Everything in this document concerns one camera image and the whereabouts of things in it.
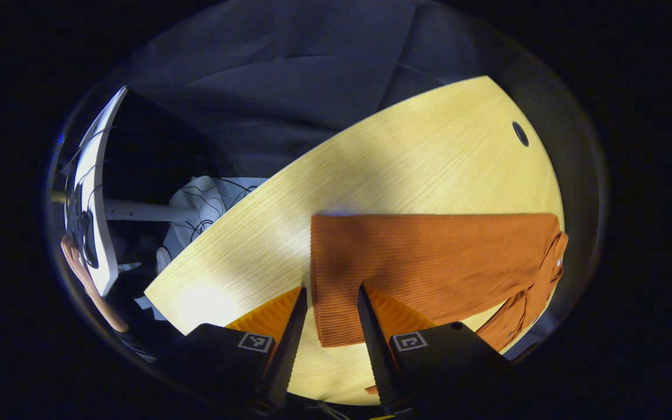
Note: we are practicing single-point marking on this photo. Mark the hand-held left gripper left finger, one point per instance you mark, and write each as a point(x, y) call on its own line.
point(286, 350)

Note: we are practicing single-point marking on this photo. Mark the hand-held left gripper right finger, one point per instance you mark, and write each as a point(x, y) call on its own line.
point(378, 350)

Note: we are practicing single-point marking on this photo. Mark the orange ribbed shirt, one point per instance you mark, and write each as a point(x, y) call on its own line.
point(429, 262)

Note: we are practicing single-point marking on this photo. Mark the white cloth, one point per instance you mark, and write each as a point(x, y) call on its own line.
point(207, 201)

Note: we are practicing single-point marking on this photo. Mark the white metal pole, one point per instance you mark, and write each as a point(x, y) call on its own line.
point(143, 211)

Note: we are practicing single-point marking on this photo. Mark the pinkish curved object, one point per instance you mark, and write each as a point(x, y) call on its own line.
point(94, 289)

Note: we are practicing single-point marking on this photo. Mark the black backdrop cloth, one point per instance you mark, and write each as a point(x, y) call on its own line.
point(289, 87)

